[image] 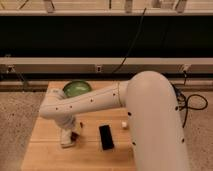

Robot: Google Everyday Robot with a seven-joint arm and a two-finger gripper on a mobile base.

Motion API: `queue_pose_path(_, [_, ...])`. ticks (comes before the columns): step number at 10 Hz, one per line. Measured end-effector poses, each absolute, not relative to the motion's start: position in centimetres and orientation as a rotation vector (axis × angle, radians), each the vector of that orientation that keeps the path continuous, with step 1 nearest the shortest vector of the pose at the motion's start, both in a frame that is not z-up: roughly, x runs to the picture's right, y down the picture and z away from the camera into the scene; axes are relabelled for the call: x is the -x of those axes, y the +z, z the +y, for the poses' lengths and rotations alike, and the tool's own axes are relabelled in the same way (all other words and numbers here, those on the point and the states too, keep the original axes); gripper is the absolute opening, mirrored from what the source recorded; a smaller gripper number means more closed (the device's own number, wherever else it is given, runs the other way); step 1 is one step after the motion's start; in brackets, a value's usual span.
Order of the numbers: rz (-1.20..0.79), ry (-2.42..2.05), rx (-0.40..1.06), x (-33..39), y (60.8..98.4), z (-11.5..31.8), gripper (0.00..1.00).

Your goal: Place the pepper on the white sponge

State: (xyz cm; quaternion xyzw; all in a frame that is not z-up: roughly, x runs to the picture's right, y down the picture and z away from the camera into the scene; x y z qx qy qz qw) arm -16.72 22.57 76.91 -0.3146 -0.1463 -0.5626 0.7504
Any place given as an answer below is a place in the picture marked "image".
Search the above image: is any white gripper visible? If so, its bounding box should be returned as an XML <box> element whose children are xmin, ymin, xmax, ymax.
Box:
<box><xmin>55</xmin><ymin>116</ymin><xmax>83</xmax><ymax>135</ymax></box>

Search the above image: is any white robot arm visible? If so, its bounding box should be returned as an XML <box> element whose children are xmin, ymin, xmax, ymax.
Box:
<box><xmin>39</xmin><ymin>71</ymin><xmax>191</xmax><ymax>171</ymax></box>

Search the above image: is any dark red pepper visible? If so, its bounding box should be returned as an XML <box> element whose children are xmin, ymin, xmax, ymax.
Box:
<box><xmin>71</xmin><ymin>132</ymin><xmax>79</xmax><ymax>141</ymax></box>

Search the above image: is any green bowl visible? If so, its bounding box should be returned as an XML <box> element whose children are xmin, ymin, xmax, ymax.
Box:
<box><xmin>63</xmin><ymin>80</ymin><xmax>92</xmax><ymax>98</ymax></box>

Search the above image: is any black rectangular block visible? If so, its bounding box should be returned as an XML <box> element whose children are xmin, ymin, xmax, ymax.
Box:
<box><xmin>99</xmin><ymin>125</ymin><xmax>114</xmax><ymax>150</ymax></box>

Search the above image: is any wooden board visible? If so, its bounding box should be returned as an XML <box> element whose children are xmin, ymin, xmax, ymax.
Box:
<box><xmin>21</xmin><ymin>80</ymin><xmax>138</xmax><ymax>171</ymax></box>

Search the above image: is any small white cube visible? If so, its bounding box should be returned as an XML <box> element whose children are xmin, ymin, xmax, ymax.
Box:
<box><xmin>121</xmin><ymin>122</ymin><xmax>128</xmax><ymax>129</ymax></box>

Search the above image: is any black cable bundle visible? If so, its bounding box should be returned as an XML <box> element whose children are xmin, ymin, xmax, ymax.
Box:
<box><xmin>171</xmin><ymin>83</ymin><xmax>209</xmax><ymax>129</ymax></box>

